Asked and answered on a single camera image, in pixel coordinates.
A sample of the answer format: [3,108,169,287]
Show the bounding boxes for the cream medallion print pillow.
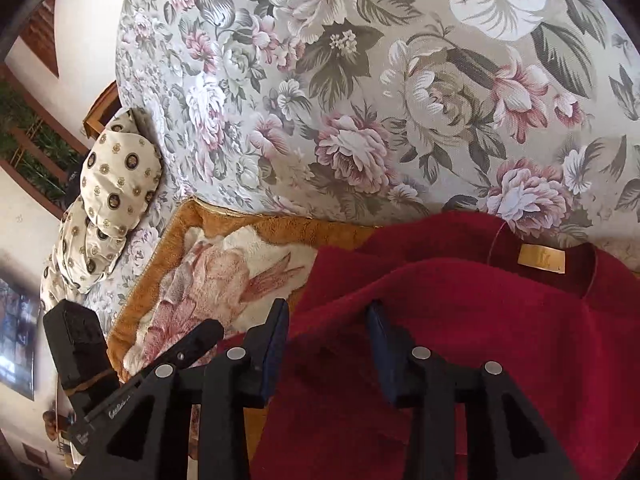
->
[80,107,164,239]
[40,195,128,311]

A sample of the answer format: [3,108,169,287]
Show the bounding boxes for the wooden railing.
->
[0,65,91,211]

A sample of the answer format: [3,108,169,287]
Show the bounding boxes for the floral bed sheet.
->
[40,0,640,323]

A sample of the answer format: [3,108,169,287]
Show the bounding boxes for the wall poster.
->
[0,265,42,402]

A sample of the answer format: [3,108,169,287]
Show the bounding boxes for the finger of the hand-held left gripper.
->
[42,300,110,398]
[142,319,225,378]

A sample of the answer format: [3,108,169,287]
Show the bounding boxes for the wooden chair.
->
[82,80,123,139]

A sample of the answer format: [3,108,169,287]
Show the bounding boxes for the red fleece sweater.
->
[245,210,640,480]

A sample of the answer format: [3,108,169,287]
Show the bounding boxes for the orange floral plush blanket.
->
[106,195,386,461]

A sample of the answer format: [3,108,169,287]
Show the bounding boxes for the wooden window shutter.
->
[19,0,62,77]

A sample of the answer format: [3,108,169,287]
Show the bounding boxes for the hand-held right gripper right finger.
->
[365,300,568,480]

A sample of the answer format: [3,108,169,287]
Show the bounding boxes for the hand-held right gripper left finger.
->
[75,299,291,480]

